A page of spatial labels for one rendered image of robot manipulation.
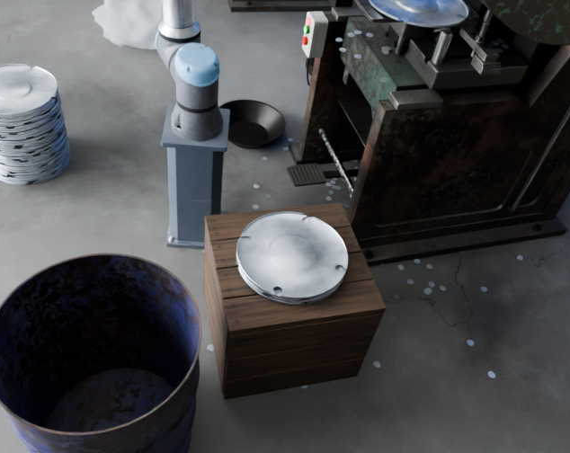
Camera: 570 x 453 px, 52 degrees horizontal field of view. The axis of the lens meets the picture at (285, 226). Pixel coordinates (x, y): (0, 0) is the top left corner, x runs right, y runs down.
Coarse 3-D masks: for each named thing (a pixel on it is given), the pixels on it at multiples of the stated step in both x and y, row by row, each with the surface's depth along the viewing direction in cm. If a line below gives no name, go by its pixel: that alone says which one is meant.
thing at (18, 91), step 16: (16, 64) 204; (0, 80) 196; (16, 80) 197; (32, 80) 199; (48, 80) 200; (0, 96) 190; (16, 96) 191; (32, 96) 193; (0, 112) 186; (16, 112) 187
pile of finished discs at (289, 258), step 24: (264, 216) 158; (288, 216) 160; (240, 240) 151; (264, 240) 152; (288, 240) 153; (312, 240) 154; (336, 240) 156; (240, 264) 145; (264, 264) 147; (288, 264) 147; (312, 264) 148; (336, 264) 150; (264, 288) 142; (288, 288) 143; (312, 288) 144; (336, 288) 147
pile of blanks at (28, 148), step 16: (32, 112) 189; (48, 112) 195; (0, 128) 188; (16, 128) 189; (32, 128) 193; (48, 128) 197; (64, 128) 209; (0, 144) 195; (16, 144) 194; (32, 144) 196; (48, 144) 201; (64, 144) 211; (0, 160) 201; (16, 160) 200; (32, 160) 201; (48, 160) 205; (64, 160) 213; (0, 176) 206; (16, 176) 204; (32, 176) 206; (48, 176) 209
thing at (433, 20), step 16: (384, 0) 166; (400, 0) 165; (416, 0) 167; (432, 0) 168; (448, 0) 171; (400, 16) 159; (416, 16) 160; (432, 16) 162; (448, 16) 163; (464, 16) 164
